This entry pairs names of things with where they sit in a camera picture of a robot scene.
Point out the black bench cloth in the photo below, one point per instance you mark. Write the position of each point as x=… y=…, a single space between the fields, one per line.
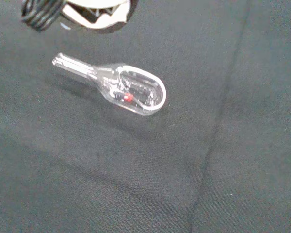
x=145 y=170

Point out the clear glass weighing funnel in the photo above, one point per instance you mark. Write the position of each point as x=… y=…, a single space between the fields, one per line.
x=135 y=92

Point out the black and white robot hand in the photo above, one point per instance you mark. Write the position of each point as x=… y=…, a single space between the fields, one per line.
x=97 y=12

